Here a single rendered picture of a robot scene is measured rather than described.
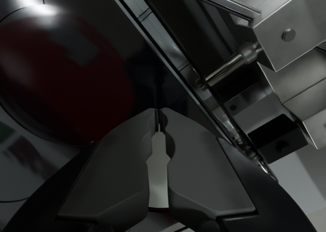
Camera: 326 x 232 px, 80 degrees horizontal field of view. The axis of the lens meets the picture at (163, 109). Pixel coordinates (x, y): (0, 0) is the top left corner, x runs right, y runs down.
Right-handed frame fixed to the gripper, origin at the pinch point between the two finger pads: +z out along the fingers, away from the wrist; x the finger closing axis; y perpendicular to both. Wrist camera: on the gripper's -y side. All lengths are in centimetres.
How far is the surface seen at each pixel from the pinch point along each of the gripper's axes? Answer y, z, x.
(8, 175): 6.7, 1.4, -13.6
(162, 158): 5.2, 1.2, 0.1
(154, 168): 6.3, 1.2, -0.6
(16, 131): 2.1, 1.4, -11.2
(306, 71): -1.4, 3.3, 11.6
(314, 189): 19.4, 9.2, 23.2
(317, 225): 167, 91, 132
